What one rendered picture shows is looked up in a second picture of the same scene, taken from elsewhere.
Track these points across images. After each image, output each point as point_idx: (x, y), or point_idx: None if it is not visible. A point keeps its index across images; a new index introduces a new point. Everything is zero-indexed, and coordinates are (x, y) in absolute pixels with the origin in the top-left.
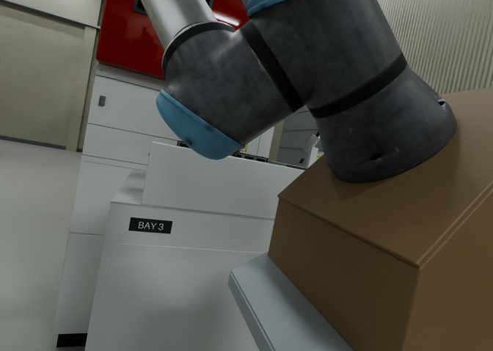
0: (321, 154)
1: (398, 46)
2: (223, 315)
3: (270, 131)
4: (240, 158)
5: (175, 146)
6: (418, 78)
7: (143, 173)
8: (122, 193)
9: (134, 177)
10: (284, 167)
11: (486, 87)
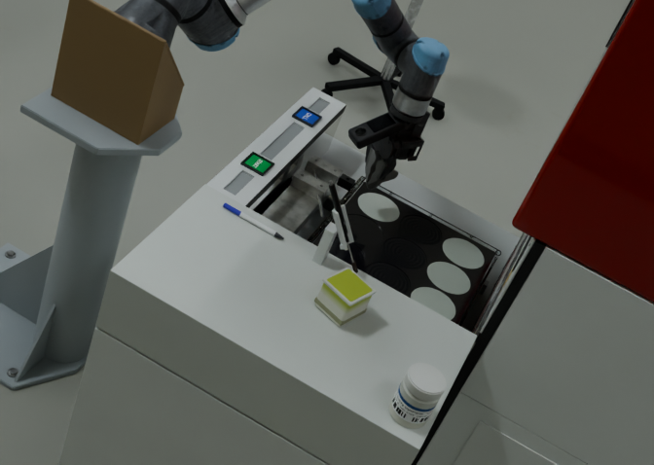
0: (342, 272)
1: None
2: None
3: (510, 278)
4: (276, 120)
5: (305, 94)
6: (129, 0)
7: (478, 227)
8: (335, 141)
9: (434, 196)
10: (253, 141)
11: (103, 6)
